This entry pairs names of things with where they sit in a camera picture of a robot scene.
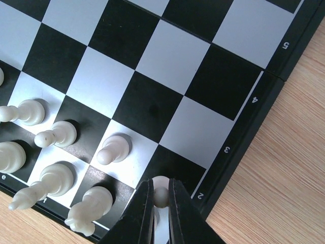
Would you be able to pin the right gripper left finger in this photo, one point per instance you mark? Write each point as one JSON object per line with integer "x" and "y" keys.
{"x": 136, "y": 224}

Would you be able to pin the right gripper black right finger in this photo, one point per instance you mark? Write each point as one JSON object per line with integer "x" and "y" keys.
{"x": 186, "y": 225}

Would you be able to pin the white knight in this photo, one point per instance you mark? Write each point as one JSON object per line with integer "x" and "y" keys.
{"x": 96, "y": 202}

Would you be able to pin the white pawn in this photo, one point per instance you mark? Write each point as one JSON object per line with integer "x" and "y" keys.
{"x": 30, "y": 112}
{"x": 161, "y": 210}
{"x": 115, "y": 149}
{"x": 62, "y": 134}
{"x": 1, "y": 76}

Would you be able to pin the white bishop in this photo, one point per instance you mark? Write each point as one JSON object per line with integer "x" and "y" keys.
{"x": 55, "y": 180}

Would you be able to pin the white king piece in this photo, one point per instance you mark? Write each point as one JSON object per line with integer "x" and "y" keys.
{"x": 13, "y": 157}

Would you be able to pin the black grey chess board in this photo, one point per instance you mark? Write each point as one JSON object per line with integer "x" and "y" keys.
{"x": 187, "y": 83}

